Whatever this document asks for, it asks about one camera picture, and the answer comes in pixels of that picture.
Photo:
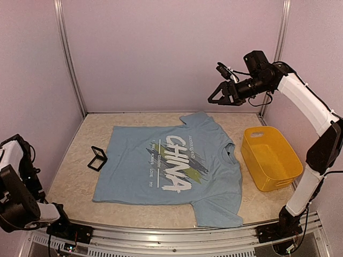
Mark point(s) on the yellow plastic basket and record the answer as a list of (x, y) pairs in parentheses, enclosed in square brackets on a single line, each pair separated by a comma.
[(269, 157)]

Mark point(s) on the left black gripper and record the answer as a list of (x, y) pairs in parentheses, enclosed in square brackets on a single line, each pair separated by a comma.
[(37, 186)]

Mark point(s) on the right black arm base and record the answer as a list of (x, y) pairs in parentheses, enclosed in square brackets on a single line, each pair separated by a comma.
[(286, 226)]

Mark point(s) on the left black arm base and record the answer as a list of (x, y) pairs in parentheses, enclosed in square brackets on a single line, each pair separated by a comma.
[(65, 229)]

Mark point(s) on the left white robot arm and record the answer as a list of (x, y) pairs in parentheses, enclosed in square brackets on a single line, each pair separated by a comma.
[(22, 197)]

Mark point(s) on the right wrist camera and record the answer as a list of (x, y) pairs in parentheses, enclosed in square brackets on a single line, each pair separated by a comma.
[(227, 72)]

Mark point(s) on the left aluminium frame post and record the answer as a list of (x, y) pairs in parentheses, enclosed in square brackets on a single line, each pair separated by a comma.
[(58, 6)]

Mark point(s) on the light blue printed t-shirt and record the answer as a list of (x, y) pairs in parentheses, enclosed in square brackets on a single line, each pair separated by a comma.
[(192, 163)]

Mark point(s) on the black brooch case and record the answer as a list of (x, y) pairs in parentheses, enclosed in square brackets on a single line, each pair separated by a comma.
[(99, 159)]

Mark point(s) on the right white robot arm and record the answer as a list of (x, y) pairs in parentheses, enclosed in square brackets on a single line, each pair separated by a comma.
[(266, 77)]

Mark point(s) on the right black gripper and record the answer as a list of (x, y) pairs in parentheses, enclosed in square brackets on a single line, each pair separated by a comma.
[(226, 85)]

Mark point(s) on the front aluminium rail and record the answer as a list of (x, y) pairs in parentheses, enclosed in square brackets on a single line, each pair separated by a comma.
[(249, 240)]

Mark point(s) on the aluminium frame post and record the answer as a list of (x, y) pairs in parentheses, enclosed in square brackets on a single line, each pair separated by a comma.
[(282, 30), (58, 6)]

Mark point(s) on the right aluminium frame post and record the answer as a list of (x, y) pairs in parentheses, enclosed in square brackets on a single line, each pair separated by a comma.
[(282, 30)]

